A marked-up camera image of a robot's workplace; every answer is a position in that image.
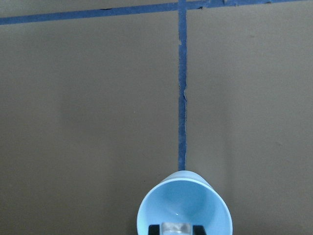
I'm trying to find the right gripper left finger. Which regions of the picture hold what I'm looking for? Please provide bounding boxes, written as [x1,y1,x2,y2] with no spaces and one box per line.
[148,224,160,235]

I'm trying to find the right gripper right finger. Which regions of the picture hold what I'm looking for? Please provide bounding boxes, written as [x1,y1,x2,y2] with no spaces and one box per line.
[193,225,205,235]

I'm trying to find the clear ice cube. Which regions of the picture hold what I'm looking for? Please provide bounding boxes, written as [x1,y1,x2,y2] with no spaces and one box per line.
[161,222,193,235]

